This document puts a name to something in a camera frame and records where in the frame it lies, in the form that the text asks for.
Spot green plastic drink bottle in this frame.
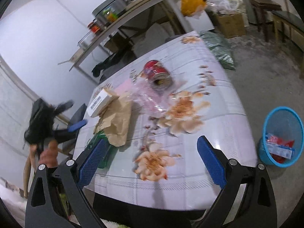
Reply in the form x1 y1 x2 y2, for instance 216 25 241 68
85 132 117 169

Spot white blue small box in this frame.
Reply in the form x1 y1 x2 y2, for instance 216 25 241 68
87 89 119 118

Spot red snack wrapper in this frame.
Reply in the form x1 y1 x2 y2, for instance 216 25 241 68
265 133 295 164

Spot clear plastic bag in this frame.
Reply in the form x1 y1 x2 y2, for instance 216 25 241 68
114 75 183 117

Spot red drink can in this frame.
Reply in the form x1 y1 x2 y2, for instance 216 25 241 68
143 60 173 92

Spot blue mesh trash basket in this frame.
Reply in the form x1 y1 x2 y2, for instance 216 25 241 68
258 106 303 168

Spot person's left hand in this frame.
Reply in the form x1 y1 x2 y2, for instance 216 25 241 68
39 139 58 168

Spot dark chair beside table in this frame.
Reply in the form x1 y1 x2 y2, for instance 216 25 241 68
59 104 87 155

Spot white side table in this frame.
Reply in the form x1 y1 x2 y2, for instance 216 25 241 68
58 0 188 73

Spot glass bowl on shelf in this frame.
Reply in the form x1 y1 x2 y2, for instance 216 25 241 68
78 31 96 49

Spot black clothes under shelf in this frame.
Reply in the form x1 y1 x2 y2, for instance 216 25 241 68
92 51 126 78

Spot red lidded jar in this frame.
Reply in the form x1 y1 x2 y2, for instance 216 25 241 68
87 19 102 36

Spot grey rice cooker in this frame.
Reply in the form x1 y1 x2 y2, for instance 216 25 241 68
92 0 127 25

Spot green woven sack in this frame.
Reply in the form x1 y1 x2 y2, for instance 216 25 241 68
199 31 236 70

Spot yellow plastic bag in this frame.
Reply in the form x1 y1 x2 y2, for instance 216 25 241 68
181 0 207 17

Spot cardboard box on floor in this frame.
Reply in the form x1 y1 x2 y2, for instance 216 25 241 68
215 13 246 39

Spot wooden chair dark seat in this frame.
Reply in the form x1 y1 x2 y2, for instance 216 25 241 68
270 10 304 51

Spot white bags in box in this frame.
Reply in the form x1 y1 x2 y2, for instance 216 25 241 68
208 0 246 15

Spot dark wooden stool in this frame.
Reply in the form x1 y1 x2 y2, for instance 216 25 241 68
249 0 282 42

